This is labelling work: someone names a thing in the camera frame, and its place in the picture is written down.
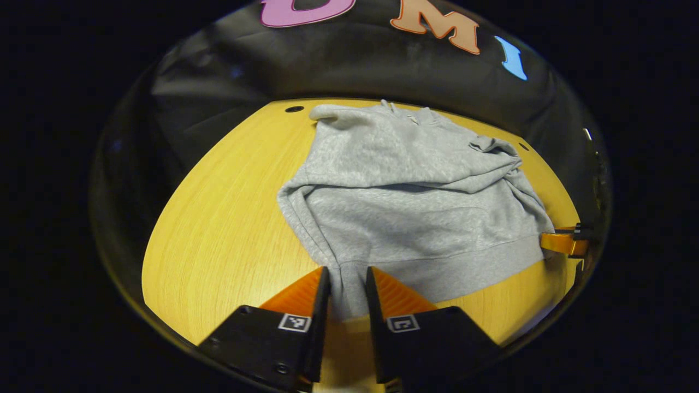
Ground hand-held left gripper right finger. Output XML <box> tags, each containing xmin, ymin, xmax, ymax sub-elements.
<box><xmin>366</xmin><ymin>266</ymin><xmax>500</xmax><ymax>384</ymax></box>

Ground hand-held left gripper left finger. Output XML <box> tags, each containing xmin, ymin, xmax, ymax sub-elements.
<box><xmin>198</xmin><ymin>266</ymin><xmax>331</xmax><ymax>392</ymax></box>

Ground black backdrop cloth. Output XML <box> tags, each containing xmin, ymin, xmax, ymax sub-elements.
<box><xmin>90</xmin><ymin>0</ymin><xmax>612</xmax><ymax>284</ymax></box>

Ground grey zip-neck sweatshirt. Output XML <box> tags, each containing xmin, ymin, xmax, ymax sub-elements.
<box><xmin>277</xmin><ymin>100</ymin><xmax>556</xmax><ymax>320</ymax></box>

